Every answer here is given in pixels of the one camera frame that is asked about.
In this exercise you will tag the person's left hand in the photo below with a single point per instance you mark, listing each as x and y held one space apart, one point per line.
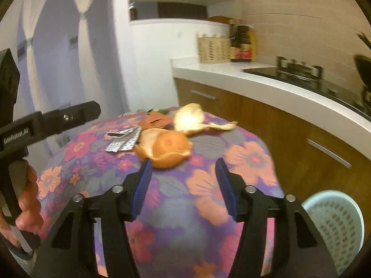
30 219

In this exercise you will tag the floral tablecloth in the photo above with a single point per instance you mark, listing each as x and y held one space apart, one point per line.
184 229

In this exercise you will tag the silver pill blister pack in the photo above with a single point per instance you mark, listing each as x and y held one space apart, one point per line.
123 140

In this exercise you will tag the orange peel pale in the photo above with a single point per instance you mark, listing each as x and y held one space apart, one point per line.
190 119

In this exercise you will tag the black gas stove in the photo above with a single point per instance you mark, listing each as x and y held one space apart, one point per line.
311 78

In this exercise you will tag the light blue trash basket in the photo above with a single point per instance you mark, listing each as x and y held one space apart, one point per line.
340 222

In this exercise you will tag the orange peel large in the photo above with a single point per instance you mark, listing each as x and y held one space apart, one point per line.
165 148

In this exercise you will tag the green bok choy leaf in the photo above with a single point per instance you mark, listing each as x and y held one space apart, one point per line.
161 111

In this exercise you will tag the dark soy sauce bottle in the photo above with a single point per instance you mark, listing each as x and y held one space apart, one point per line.
245 37

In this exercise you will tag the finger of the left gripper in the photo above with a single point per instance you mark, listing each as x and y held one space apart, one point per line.
60 120

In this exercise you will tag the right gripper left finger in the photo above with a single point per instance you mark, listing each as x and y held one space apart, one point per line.
70 248

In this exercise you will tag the wooden kitchen cabinet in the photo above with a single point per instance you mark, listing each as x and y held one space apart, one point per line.
307 158

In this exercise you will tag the black frying pan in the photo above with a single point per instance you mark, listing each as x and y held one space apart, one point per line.
363 63

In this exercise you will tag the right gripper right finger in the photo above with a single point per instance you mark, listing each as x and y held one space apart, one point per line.
299 249

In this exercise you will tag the beige utensil basket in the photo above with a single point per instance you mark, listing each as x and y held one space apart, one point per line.
213 49

